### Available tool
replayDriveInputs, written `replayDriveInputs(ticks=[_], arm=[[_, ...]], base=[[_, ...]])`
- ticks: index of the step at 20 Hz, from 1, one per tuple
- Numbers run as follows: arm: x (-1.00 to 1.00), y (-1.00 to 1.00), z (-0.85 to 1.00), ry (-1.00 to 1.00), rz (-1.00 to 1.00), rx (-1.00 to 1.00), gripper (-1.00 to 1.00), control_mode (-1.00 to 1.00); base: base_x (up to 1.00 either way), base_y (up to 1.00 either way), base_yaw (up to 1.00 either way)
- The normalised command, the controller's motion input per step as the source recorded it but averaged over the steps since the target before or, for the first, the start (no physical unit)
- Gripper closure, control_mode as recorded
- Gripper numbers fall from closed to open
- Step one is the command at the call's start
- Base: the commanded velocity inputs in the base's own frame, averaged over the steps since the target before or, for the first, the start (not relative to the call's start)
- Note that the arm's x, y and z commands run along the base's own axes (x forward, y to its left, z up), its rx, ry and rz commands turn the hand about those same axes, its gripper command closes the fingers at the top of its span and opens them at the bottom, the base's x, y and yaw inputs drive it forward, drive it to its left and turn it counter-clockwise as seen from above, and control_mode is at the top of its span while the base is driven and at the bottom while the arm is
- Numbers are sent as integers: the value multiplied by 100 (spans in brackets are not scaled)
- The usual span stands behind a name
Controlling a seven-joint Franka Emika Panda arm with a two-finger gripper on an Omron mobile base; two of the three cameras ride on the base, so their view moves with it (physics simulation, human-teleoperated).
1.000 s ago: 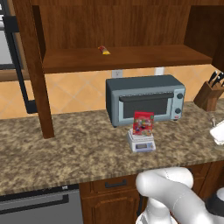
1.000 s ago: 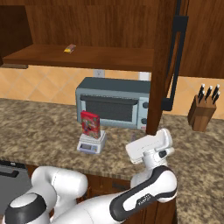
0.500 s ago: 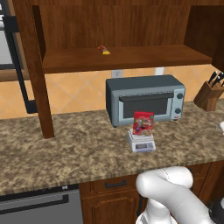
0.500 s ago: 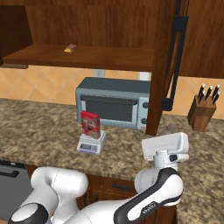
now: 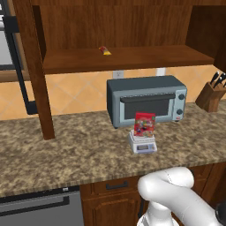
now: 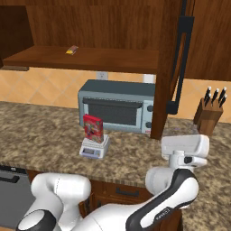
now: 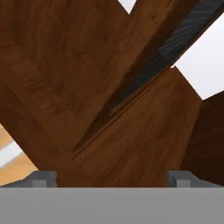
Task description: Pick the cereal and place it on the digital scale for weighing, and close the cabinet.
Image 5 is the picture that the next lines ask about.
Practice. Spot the wooden base cupboard door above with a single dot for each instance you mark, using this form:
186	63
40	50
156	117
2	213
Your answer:
114	210

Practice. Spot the red cereal box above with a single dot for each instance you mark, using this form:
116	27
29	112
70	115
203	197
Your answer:
144	125

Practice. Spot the wooden knife block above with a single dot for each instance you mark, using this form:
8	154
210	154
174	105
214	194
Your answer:
209	98

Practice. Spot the white wall outlet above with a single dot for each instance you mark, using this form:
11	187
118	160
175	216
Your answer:
118	74

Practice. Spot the wooden base cupboard run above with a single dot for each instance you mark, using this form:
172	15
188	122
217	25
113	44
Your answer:
210	179

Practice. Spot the silver black appliance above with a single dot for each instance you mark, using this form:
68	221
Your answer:
14	53

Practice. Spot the open wooden wall cabinet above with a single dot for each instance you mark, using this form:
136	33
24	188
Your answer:
117	29

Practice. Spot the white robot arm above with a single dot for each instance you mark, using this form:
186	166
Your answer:
172	191

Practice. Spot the silver dishwasher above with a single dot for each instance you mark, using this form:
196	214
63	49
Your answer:
38	210

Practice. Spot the white digital scale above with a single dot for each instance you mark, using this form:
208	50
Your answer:
141	144

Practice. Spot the red yellow snack bar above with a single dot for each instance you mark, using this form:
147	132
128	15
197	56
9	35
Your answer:
105	51

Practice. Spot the wooden cabinet door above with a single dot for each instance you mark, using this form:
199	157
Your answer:
36	73

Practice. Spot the grey toaster oven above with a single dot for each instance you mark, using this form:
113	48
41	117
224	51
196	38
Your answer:
141	97

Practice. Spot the wooden drawer front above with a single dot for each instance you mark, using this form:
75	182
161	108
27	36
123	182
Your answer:
97	187

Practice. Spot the white wall switch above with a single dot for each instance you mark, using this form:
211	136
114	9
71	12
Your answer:
160	71

